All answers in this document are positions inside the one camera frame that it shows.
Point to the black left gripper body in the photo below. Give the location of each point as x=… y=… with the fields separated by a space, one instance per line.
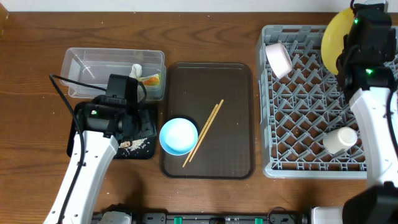
x=137 y=125

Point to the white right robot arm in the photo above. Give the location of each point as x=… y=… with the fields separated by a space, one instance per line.
x=375 y=111

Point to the wooden chopstick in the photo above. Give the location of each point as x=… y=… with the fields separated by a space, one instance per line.
x=206 y=130
x=200 y=135

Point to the clear plastic bin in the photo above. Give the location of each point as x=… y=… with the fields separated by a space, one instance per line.
x=93 y=66

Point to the green snack wrapper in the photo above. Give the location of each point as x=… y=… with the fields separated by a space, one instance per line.
x=151 y=80

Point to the rice and food scraps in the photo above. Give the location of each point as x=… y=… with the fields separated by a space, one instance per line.
x=130 y=147

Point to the white tissue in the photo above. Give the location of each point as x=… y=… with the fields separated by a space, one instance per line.
x=136 y=71

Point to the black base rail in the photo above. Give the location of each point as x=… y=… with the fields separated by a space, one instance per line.
x=120 y=213

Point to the pink white bowl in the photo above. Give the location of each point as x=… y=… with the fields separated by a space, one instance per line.
x=279 y=60

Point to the black waste tray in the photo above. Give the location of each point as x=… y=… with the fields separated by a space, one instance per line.
x=97 y=131

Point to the pale green cup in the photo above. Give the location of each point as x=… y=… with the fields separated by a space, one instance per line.
x=340 y=139

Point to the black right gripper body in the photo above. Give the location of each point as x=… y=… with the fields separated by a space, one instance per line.
x=390 y=55

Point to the yellow plate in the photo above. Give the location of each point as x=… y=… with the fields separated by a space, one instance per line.
x=332 y=41

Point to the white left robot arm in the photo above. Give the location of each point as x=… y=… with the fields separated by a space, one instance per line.
x=79 y=190

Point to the light blue bowl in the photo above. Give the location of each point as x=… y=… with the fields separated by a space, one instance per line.
x=178 y=136

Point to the dark brown serving tray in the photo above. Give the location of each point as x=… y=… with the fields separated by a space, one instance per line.
x=192 y=91

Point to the grey dishwasher rack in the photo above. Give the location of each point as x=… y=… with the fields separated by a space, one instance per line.
x=300 y=108

